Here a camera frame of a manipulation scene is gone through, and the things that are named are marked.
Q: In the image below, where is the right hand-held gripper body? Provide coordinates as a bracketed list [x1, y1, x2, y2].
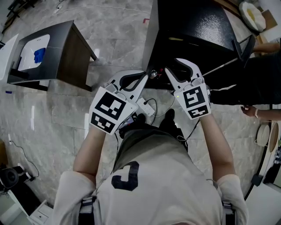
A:
[174, 76, 212, 120]

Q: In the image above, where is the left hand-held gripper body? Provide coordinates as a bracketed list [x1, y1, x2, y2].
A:
[88, 80, 139, 135]

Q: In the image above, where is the black mini fridge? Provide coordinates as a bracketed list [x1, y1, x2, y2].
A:
[142, 0, 256, 90]

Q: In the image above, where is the person's right forearm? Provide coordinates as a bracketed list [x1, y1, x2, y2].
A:
[198, 114, 237, 183]

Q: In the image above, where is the person's left forearm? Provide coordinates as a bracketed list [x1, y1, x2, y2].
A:
[73, 126, 106, 180]

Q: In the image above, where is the white power strip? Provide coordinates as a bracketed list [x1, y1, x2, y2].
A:
[137, 98, 155, 116]

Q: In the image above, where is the person's black left shoe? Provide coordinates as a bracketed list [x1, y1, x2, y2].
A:
[135, 113, 147, 125]

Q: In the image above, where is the person's black shoe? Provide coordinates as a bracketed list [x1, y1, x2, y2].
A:
[135, 113, 147, 125]
[164, 109, 176, 123]

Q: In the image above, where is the person's black right shoe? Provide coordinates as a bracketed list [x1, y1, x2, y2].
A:
[164, 109, 176, 123]

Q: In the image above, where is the dark table with wooden side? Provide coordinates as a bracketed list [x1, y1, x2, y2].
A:
[7, 20, 98, 92]

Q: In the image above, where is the wooden step platform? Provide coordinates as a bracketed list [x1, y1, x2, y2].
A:
[219, 0, 242, 16]

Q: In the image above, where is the round white basket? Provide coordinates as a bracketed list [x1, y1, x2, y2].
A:
[254, 123, 270, 147]

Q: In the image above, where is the white beanbag with yellow cushion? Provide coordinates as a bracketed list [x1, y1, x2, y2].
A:
[238, 1, 267, 33]

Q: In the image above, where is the blue cloth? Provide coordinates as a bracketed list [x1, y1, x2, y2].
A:
[33, 47, 46, 64]

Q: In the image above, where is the round wooden tray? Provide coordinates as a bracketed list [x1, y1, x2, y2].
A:
[268, 122, 279, 152]

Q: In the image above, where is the tan cardboard board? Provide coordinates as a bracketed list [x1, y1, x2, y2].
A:
[260, 10, 278, 29]

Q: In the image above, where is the white sink basin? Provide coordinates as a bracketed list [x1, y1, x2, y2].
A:
[17, 33, 50, 72]

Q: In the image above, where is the person's beige shirt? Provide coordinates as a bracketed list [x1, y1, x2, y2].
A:
[52, 128, 250, 225]

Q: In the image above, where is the black faucet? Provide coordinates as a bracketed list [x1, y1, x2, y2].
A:
[10, 62, 29, 80]

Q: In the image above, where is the black plastic block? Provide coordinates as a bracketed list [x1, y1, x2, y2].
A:
[251, 174, 263, 187]

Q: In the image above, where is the white cabinet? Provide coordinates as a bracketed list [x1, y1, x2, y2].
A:
[0, 34, 19, 81]

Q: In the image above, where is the black round device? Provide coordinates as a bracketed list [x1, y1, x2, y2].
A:
[0, 166, 37, 192]

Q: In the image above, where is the white drawer unit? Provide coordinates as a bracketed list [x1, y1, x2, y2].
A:
[0, 191, 54, 225]

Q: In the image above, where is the black power cable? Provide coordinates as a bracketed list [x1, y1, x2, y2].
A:
[146, 98, 158, 123]

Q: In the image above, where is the thin black cable white plug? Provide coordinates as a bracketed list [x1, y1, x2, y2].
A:
[8, 134, 40, 178]

